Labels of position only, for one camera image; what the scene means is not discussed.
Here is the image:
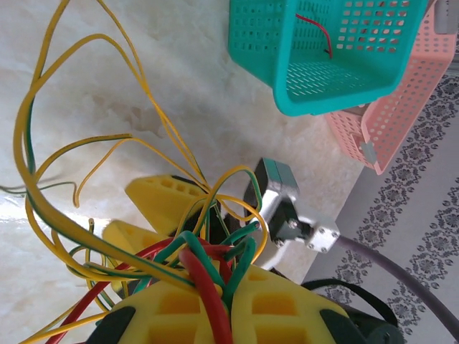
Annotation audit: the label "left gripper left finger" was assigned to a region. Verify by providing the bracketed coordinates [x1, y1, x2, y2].
[85, 274, 232, 344]

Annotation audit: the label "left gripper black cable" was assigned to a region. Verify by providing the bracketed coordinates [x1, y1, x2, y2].
[303, 278, 399, 328]

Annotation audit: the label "thin yellow cable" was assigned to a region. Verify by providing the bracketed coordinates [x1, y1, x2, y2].
[73, 137, 211, 209]

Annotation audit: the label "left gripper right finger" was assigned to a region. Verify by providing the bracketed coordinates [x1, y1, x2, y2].
[231, 264, 366, 344]

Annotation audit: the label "yellow green striped cable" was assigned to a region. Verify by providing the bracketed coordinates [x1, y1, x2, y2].
[12, 0, 216, 291]

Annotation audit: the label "dark wires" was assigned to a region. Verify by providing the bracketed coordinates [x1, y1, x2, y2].
[44, 236, 236, 344]

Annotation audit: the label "thick green cable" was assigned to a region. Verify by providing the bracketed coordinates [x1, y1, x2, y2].
[134, 220, 260, 309]

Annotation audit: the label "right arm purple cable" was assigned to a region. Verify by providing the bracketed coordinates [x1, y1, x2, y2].
[335, 232, 459, 344]

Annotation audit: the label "teal plastic basket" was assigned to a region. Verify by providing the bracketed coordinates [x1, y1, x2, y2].
[227, 0, 430, 118]

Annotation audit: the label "thin red cable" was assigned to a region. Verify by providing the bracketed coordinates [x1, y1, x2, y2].
[294, 13, 334, 60]

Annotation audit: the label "thin green cable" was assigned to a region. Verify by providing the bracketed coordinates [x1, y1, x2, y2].
[0, 181, 79, 197]

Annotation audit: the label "pink plastic basket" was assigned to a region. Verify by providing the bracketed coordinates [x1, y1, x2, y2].
[324, 0, 459, 176]

